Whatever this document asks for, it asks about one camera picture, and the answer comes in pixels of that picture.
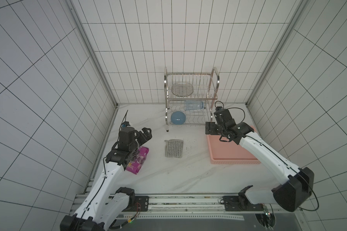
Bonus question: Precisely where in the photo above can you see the pink plastic basket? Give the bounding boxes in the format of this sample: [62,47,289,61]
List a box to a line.
[207,135,261,165]

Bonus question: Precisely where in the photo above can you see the steel two-tier dish rack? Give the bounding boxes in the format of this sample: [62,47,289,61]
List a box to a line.
[164,67,220,132]

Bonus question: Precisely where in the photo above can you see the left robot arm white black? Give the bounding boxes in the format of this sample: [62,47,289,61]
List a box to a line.
[60,126,152,231]

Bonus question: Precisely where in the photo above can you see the grey striped square dishcloth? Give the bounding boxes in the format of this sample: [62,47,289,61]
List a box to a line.
[165,139,184,158]

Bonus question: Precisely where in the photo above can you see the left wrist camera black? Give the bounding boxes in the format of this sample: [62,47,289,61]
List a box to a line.
[120,121,130,129]

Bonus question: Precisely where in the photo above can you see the clear glass plate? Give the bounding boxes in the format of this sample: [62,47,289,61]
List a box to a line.
[171,82,194,97]

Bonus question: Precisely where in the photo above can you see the magenta snack bag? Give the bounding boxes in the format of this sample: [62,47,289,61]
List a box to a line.
[126,146,149,175]

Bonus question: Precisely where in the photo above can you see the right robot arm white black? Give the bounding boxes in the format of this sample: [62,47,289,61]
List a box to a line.
[205,107,314,212]

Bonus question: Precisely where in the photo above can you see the aluminium mounting rail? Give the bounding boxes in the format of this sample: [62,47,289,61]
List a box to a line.
[70,193,303,214]

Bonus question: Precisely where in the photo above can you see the clear plastic bottle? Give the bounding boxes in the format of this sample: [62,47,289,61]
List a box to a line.
[184,100,204,111]

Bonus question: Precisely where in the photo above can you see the blue bowl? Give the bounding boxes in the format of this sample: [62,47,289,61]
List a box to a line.
[171,111,186,125]

